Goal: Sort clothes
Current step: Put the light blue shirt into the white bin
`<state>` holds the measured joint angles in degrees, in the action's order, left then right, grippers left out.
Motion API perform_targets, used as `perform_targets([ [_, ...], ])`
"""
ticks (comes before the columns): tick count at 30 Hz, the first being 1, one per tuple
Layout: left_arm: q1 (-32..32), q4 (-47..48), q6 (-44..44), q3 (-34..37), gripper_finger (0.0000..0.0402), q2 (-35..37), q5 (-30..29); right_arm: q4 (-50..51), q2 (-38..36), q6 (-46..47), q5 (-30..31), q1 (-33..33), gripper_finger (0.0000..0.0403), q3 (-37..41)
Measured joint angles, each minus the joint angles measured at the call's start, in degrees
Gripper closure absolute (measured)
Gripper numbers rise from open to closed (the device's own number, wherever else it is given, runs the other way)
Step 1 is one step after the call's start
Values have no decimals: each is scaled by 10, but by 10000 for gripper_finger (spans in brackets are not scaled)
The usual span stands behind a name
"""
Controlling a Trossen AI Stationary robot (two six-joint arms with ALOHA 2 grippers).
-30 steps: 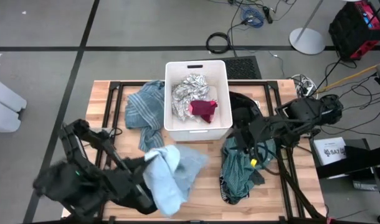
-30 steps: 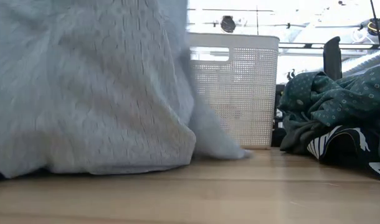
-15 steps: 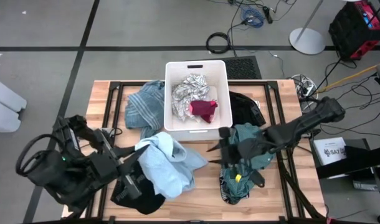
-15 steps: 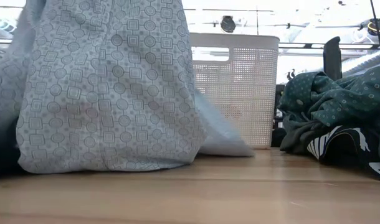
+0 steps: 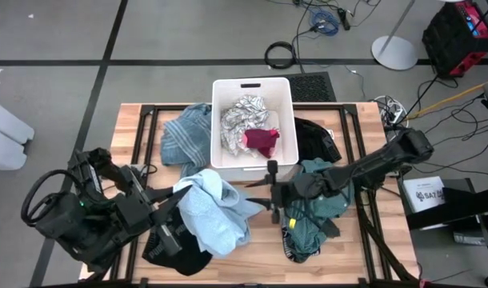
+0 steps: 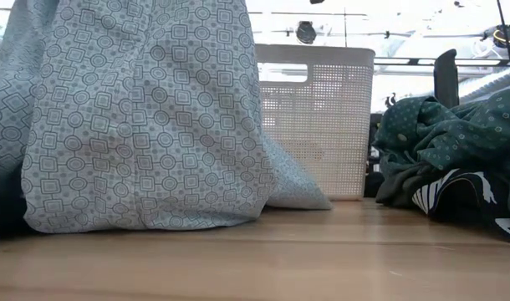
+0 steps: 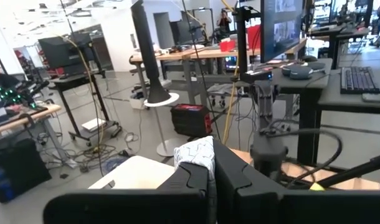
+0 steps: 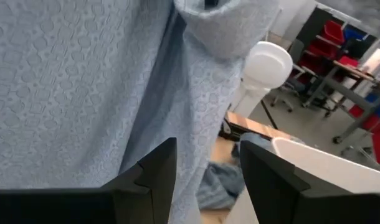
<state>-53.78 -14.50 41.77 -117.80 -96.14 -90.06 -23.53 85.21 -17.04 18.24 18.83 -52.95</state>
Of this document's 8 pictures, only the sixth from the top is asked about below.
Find black ribbed garment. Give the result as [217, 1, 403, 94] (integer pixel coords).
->
[0, 166, 34, 239]

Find white perforated plastic basket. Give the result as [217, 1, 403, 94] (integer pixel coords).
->
[254, 43, 376, 202]

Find dark grey garment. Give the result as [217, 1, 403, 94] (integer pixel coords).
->
[375, 162, 444, 209]

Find yellow cable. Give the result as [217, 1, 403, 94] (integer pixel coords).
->
[492, 28, 510, 55]

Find round black ceiling fixture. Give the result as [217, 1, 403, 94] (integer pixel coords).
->
[295, 20, 318, 45]

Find light blue geometric-print shirt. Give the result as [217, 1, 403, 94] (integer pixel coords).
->
[0, 0, 334, 234]

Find green dotted shirt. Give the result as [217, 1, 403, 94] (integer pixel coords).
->
[371, 85, 510, 218]

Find navy white-print garment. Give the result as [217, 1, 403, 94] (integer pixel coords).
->
[411, 169, 510, 243]

